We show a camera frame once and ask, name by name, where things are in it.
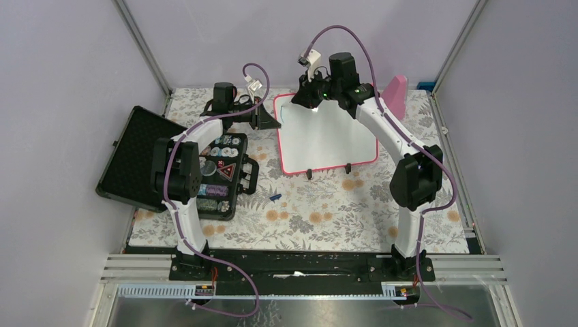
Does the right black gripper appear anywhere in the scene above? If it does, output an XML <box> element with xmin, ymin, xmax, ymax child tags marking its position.
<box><xmin>292</xmin><ymin>69</ymin><xmax>341</xmax><ymax>110</ymax></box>

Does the open black case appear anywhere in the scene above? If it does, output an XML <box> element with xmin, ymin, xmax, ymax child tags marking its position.
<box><xmin>95</xmin><ymin>106</ymin><xmax>259</xmax><ymax>221</ymax></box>

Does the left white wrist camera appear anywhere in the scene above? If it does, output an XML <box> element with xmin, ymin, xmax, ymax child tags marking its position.
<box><xmin>245</xmin><ymin>75</ymin><xmax>262</xmax><ymax>97</ymax></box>

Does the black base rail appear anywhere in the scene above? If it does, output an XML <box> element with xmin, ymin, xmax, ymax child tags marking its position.
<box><xmin>169</xmin><ymin>248</ymin><xmax>436</xmax><ymax>296</ymax></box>

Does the blue marker cap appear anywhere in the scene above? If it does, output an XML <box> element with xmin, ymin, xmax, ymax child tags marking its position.
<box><xmin>269</xmin><ymin>194</ymin><xmax>282</xmax><ymax>202</ymax></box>

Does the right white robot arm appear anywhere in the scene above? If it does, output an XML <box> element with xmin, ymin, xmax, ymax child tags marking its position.
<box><xmin>292</xmin><ymin>49</ymin><xmax>449</xmax><ymax>281</ymax></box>

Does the pink eraser block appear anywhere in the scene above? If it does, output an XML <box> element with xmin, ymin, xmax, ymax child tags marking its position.
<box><xmin>380</xmin><ymin>74</ymin><xmax>408</xmax><ymax>121</ymax></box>

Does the pink framed whiteboard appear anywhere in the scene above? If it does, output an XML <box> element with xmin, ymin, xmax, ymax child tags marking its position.
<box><xmin>273</xmin><ymin>93</ymin><xmax>379</xmax><ymax>174</ymax></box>

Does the floral table mat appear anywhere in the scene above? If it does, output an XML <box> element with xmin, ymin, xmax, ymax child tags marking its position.
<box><xmin>125</xmin><ymin>88</ymin><xmax>470</xmax><ymax>253</ymax></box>

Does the purple cable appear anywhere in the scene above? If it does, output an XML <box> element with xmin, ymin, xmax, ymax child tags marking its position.
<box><xmin>162</xmin><ymin>62</ymin><xmax>272</xmax><ymax>319</ymax></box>
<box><xmin>305</xmin><ymin>25</ymin><xmax>475</xmax><ymax>324</ymax></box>

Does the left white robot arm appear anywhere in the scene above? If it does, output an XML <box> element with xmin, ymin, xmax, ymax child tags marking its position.
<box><xmin>151</xmin><ymin>79</ymin><xmax>282</xmax><ymax>280</ymax></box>

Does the blue corner object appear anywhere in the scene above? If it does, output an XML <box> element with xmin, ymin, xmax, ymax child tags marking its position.
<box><xmin>416</xmin><ymin>82</ymin><xmax>436</xmax><ymax>92</ymax></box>

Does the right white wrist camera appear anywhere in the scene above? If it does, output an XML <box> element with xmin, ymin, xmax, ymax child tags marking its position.
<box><xmin>298</xmin><ymin>49</ymin><xmax>321</xmax><ymax>80</ymax></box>

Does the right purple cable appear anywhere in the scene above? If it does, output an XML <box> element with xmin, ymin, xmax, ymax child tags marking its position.
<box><xmin>305</xmin><ymin>25</ymin><xmax>475</xmax><ymax>324</ymax></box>

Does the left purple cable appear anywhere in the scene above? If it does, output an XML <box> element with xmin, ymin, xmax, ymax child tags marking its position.
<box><xmin>162</xmin><ymin>62</ymin><xmax>272</xmax><ymax>319</ymax></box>

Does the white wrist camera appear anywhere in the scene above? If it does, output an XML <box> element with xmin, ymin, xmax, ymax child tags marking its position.
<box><xmin>298</xmin><ymin>49</ymin><xmax>321</xmax><ymax>80</ymax></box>
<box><xmin>245</xmin><ymin>75</ymin><xmax>262</xmax><ymax>97</ymax></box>

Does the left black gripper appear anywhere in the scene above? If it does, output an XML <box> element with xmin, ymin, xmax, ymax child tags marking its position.
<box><xmin>228</xmin><ymin>97</ymin><xmax>281</xmax><ymax>130</ymax></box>

